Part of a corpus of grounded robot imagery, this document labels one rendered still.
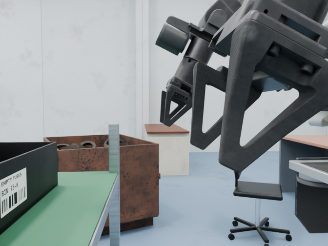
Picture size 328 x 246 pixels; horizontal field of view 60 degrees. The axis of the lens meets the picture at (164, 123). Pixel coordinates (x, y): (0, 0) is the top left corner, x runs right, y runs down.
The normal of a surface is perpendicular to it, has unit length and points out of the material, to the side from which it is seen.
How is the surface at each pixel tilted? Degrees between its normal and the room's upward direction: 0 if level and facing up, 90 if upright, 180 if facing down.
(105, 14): 90
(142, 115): 90
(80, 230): 0
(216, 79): 86
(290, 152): 90
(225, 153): 98
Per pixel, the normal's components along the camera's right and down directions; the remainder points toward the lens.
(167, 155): 0.08, 0.06
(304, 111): -0.08, 0.36
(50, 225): 0.00, -1.00
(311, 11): 0.42, 0.21
